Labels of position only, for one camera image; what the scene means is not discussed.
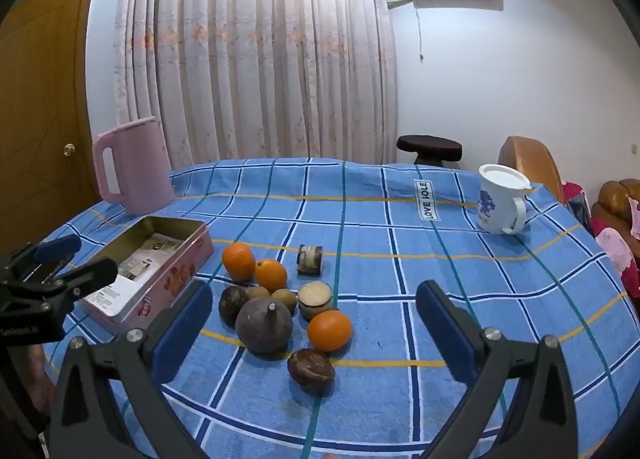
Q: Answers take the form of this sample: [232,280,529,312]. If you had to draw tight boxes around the brown leather sofa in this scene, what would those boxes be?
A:
[590,179,640,260]

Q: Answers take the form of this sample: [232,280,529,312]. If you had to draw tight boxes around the air conditioner cable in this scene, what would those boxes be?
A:
[415,4,426,62]

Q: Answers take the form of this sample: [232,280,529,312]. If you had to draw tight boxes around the dark round stool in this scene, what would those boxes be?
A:
[396,135,463,170]

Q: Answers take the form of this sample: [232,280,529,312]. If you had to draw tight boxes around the wooden chair back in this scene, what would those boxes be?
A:
[497,136,566,205]

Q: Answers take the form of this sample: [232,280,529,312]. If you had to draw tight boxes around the blue plaid cloth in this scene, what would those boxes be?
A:
[37,156,636,459]

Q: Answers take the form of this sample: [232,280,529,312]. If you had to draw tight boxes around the round taro with cut face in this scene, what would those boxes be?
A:
[297,281,334,322]

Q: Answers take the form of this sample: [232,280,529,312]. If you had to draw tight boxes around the cut taro chunk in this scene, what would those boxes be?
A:
[297,244,323,274]

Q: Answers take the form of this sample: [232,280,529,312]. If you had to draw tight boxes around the pink electric kettle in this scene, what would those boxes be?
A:
[92,115,177,216]

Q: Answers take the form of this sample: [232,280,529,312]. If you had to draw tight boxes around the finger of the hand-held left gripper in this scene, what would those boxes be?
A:
[0,234,82,285]
[30,258,119,310]

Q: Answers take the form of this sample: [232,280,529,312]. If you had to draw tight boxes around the pink tin box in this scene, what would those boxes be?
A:
[80,216,216,337]

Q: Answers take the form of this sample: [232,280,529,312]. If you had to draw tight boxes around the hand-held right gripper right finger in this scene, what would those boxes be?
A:
[416,280,593,459]

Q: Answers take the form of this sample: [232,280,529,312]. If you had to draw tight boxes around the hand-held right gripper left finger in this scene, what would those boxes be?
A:
[47,281,213,459]

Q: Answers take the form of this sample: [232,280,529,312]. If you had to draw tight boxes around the pink floral curtain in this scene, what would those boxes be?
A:
[112,0,401,170]

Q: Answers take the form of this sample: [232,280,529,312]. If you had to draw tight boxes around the orange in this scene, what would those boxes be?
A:
[307,310,354,353]
[254,259,289,293]
[221,242,257,283]

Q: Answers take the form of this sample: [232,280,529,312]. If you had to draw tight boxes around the glossy dark brown taro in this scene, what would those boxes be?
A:
[287,348,336,394]

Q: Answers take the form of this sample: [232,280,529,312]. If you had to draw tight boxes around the white mug with blue print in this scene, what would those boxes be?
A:
[475,164,532,236]

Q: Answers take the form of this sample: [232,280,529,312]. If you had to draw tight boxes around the paper leaflet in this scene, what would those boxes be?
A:
[85,234,181,316]

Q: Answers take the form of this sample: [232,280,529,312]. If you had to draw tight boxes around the pink floral blanket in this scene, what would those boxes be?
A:
[560,182,640,297]

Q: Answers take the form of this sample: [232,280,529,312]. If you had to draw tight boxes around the wooden door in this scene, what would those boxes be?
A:
[0,0,101,252]

